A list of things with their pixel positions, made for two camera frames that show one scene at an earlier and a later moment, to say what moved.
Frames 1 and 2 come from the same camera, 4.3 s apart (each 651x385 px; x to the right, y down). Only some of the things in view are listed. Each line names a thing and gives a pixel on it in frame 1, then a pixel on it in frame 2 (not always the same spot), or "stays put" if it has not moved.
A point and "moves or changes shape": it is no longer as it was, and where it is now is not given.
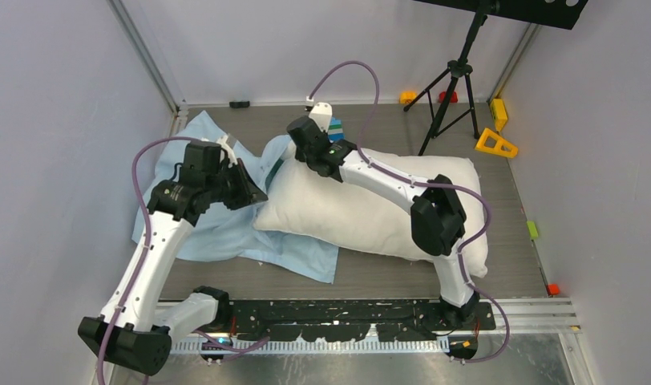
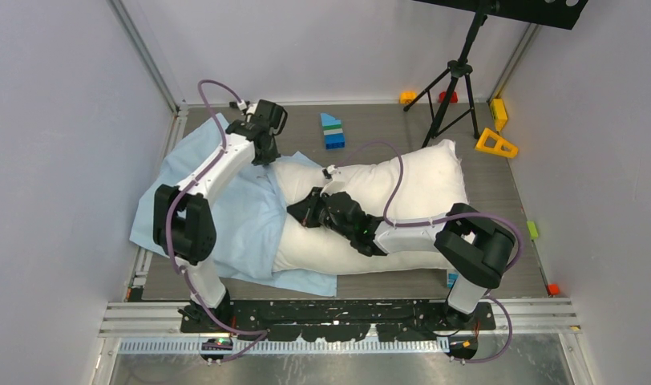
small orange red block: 553,289 stays put
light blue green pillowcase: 199,130 -> 247,215
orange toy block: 407,97 stays put
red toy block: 453,99 stays put
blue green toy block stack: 335,131 stays put
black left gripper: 249,193 -> 268,158
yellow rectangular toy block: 499,113 stays put
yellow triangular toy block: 500,142 stays put
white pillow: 301,205 moves or changes shape
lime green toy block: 532,229 stays put
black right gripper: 301,155 -> 305,212
